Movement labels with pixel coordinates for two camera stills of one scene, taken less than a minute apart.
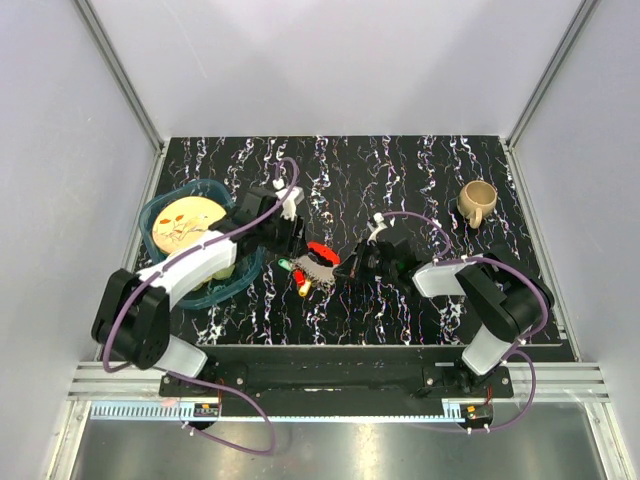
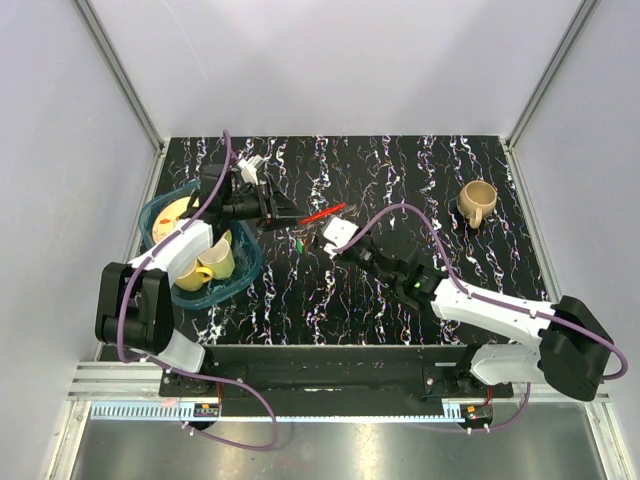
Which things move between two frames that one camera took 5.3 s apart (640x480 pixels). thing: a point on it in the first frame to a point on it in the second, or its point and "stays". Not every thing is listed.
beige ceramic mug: x=475 y=200 stays
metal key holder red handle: x=319 y=263 to x=322 y=213
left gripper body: x=281 y=240 to x=248 y=206
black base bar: x=335 y=380 stays
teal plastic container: x=245 y=272 stays
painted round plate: x=182 y=219 stays
